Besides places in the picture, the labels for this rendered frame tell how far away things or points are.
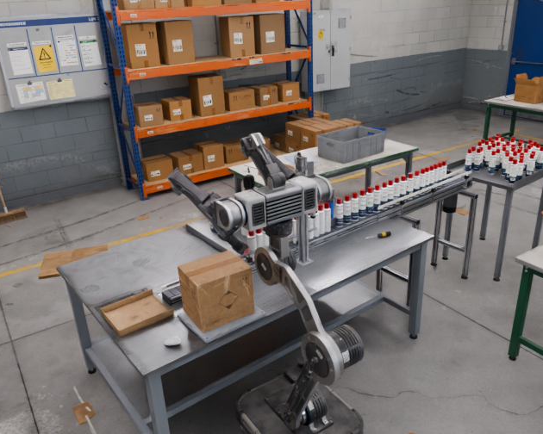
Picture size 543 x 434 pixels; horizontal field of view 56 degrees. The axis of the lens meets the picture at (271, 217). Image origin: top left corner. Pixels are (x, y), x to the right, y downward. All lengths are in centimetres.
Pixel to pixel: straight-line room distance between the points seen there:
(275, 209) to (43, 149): 513
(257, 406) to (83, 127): 501
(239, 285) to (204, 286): 19
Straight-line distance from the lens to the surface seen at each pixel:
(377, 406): 342
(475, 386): 368
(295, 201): 241
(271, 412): 302
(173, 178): 271
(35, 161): 718
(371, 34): 950
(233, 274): 251
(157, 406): 263
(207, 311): 253
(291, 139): 746
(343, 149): 503
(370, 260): 321
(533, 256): 361
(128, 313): 287
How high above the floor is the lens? 236
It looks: 24 degrees down
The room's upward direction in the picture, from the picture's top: 3 degrees counter-clockwise
